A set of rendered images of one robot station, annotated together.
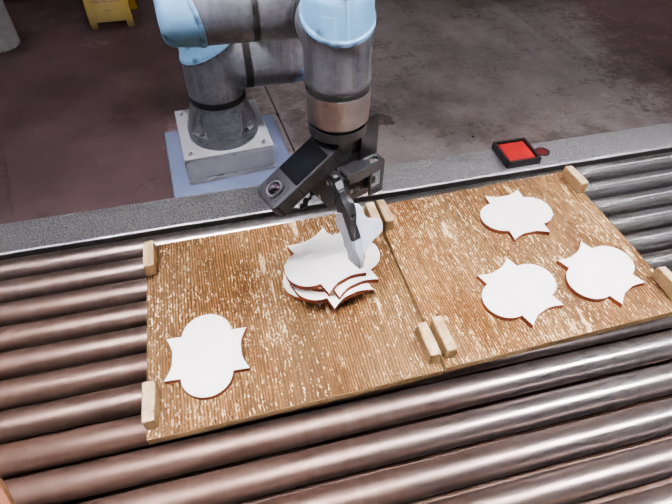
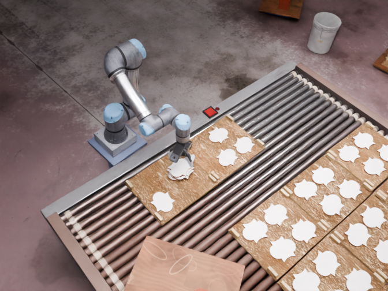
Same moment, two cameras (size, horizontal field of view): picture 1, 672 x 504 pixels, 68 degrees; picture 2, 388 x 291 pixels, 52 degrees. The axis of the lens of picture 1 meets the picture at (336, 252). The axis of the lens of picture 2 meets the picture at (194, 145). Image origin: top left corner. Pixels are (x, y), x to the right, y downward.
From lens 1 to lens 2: 160 cm
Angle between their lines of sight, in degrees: 20
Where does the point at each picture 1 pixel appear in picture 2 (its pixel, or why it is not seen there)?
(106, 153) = not seen: outside the picture
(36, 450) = (137, 238)
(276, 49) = not seen: hidden behind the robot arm
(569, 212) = (231, 129)
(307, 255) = (174, 168)
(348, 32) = (187, 127)
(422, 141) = (148, 85)
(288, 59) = not seen: hidden behind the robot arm
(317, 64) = (182, 133)
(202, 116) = (114, 134)
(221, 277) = (151, 182)
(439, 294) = (208, 165)
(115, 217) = (104, 177)
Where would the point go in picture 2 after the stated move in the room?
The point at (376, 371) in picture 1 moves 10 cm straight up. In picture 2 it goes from (203, 189) to (204, 180)
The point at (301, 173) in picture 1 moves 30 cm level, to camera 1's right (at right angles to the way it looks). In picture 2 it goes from (178, 152) to (227, 134)
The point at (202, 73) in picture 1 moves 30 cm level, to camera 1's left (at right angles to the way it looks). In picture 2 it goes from (116, 123) to (65, 140)
